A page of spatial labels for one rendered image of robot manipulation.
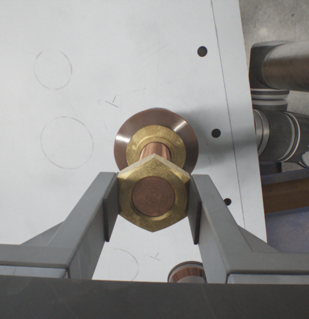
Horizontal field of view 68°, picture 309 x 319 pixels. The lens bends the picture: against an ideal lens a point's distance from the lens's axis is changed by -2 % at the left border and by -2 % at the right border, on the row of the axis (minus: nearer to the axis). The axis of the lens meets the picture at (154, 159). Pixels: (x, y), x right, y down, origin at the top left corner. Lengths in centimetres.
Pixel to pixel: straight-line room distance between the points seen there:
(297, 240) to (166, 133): 99
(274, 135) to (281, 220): 63
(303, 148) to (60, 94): 46
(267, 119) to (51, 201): 42
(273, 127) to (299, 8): 155
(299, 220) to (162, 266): 77
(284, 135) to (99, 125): 35
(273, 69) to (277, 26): 133
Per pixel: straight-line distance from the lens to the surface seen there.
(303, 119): 57
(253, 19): 187
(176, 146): 24
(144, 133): 24
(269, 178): 142
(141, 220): 16
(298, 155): 56
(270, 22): 191
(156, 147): 22
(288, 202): 125
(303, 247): 121
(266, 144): 50
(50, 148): 39
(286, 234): 113
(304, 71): 50
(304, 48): 52
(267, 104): 68
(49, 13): 38
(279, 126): 51
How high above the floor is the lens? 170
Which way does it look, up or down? 73 degrees down
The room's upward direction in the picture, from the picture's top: 176 degrees counter-clockwise
